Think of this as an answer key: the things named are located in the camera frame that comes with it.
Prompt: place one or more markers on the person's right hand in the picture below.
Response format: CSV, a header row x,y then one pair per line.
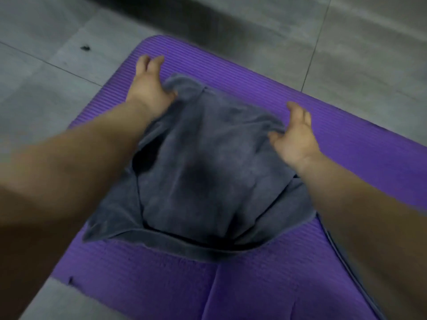
x,y
298,143

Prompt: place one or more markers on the person's left hand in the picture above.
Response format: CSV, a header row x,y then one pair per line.
x,y
148,91

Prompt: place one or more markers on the dark grey tagged towel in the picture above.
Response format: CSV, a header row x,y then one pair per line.
x,y
213,169

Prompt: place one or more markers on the person's right forearm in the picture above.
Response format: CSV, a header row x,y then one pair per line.
x,y
373,236

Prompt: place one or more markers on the person's left forearm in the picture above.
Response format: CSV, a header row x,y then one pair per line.
x,y
66,183

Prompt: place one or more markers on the purple yoga mat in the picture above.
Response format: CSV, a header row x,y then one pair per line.
x,y
360,139

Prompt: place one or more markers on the small dark floor debris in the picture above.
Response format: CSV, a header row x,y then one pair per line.
x,y
85,47

